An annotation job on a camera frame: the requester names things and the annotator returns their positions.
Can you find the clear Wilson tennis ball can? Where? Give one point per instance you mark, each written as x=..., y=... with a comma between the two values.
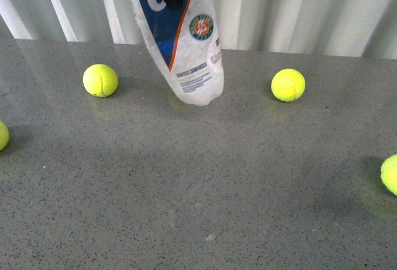
x=185, y=46

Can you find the tennis ball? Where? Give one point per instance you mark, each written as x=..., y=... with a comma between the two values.
x=288, y=85
x=100, y=80
x=4, y=135
x=388, y=174

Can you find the far left tennis ball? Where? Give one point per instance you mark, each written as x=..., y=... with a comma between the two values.
x=4, y=135

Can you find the far right tennis ball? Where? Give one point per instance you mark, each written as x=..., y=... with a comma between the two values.
x=388, y=174

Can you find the white pleated curtain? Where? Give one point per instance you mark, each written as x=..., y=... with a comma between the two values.
x=359, y=28

